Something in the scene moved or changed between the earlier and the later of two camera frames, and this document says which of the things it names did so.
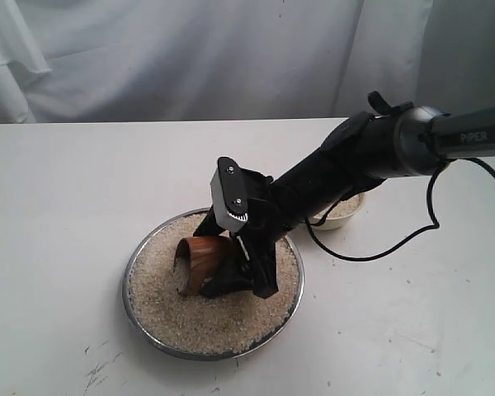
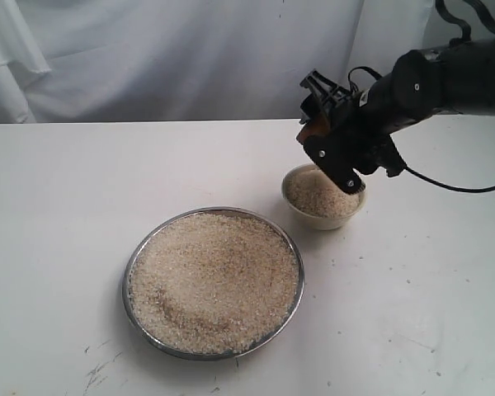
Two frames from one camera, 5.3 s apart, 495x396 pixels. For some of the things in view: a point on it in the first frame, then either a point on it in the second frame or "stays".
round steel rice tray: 205,328 stays
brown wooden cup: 197,259 → 318,125
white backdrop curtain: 92,61 stays
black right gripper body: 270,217 → 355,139
